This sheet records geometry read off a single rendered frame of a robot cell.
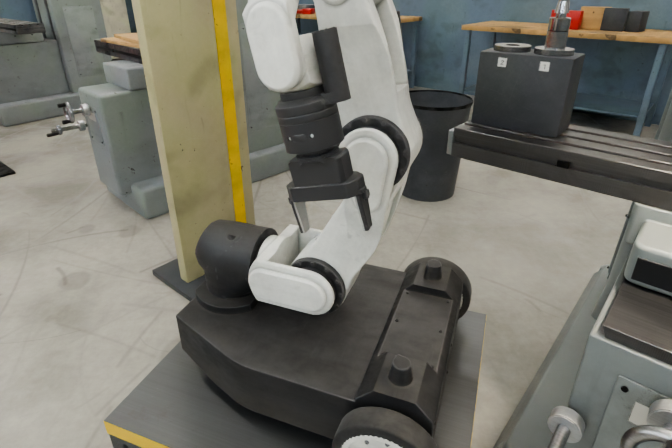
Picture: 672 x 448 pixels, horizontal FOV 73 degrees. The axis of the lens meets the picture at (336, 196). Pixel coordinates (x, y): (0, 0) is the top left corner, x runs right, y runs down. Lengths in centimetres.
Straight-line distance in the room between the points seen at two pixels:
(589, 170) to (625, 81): 437
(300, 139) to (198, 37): 138
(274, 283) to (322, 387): 24
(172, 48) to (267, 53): 131
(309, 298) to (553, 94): 74
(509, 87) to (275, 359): 85
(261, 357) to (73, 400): 100
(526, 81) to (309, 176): 71
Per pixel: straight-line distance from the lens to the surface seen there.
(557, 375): 165
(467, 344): 135
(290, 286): 100
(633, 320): 99
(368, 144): 79
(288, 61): 60
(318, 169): 65
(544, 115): 123
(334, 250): 96
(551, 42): 124
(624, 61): 549
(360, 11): 77
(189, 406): 121
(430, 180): 292
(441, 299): 117
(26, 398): 201
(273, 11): 60
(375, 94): 81
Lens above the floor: 130
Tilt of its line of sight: 26 degrees down
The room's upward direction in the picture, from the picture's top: straight up
